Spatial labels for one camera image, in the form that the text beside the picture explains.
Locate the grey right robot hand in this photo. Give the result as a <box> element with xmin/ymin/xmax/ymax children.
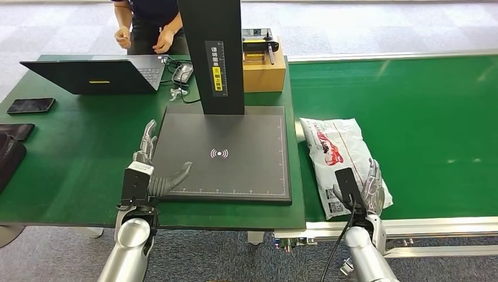
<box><xmin>359</xmin><ymin>159</ymin><xmax>386</xmax><ymax>217</ymax></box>

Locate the person's right hand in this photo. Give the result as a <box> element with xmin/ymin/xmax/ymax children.
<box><xmin>114</xmin><ymin>26</ymin><xmax>132</xmax><ymax>50</ymax></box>

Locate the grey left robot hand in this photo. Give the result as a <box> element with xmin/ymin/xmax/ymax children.
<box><xmin>133</xmin><ymin>119</ymin><xmax>193</xmax><ymax>198</ymax></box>

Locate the person's left hand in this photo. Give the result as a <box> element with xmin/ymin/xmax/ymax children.
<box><xmin>152</xmin><ymin>28</ymin><xmax>176</xmax><ymax>55</ymax></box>

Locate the white red-printed courier package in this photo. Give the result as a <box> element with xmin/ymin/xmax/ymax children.
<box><xmin>300</xmin><ymin>117</ymin><xmax>393</xmax><ymax>221</ymax></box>

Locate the black inbound scanner machine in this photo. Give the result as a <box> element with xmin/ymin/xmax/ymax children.
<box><xmin>152</xmin><ymin>0</ymin><xmax>292</xmax><ymax>206</ymax></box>

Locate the brown cardboard box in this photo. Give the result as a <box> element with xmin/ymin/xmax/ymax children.
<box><xmin>242</xmin><ymin>39</ymin><xmax>287</xmax><ymax>93</ymax></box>

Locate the green conveyor belt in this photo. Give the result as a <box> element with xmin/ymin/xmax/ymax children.
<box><xmin>272</xmin><ymin>49</ymin><xmax>498</xmax><ymax>260</ymax></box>

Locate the person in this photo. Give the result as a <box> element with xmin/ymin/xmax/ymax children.
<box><xmin>110</xmin><ymin>0</ymin><xmax>190</xmax><ymax>56</ymax></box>

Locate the grey power adapter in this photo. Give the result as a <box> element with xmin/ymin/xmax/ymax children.
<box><xmin>173</xmin><ymin>63</ymin><xmax>194</xmax><ymax>85</ymax></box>

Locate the black open laptop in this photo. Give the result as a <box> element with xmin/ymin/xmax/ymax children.
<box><xmin>20</xmin><ymin>54</ymin><xmax>169</xmax><ymax>96</ymax></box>

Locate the black yellow remote controller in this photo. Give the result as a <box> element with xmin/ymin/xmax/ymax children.
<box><xmin>241</xmin><ymin>28</ymin><xmax>280</xmax><ymax>66</ymax></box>

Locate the black smartphone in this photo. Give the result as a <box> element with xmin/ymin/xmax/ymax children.
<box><xmin>6</xmin><ymin>98</ymin><xmax>56</xmax><ymax>115</ymax></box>

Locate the black flat pouch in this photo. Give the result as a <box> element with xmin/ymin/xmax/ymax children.
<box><xmin>0</xmin><ymin>123</ymin><xmax>36</xmax><ymax>142</ymax></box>

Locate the black bag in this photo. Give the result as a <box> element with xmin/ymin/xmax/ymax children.
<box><xmin>0</xmin><ymin>133</ymin><xmax>27</xmax><ymax>194</ymax></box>

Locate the grey round stand base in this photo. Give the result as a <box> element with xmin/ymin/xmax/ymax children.
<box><xmin>0</xmin><ymin>224</ymin><xmax>25</xmax><ymax>249</ymax></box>

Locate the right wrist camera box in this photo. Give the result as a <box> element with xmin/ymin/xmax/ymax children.
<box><xmin>334</xmin><ymin>167</ymin><xmax>368</xmax><ymax>219</ymax></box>

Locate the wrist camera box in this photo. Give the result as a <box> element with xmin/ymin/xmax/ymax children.
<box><xmin>334</xmin><ymin>167</ymin><xmax>368</xmax><ymax>219</ymax></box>
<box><xmin>119</xmin><ymin>162</ymin><xmax>155</xmax><ymax>209</ymax></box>

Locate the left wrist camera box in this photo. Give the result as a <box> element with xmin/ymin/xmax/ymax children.
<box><xmin>119</xmin><ymin>162</ymin><xmax>155</xmax><ymax>209</ymax></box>

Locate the black power cable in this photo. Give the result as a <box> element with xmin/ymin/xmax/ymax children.
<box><xmin>161</xmin><ymin>55</ymin><xmax>201</xmax><ymax>105</ymax></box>

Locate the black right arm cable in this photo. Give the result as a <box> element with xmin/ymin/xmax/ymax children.
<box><xmin>319</xmin><ymin>194</ymin><xmax>356</xmax><ymax>282</ymax></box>

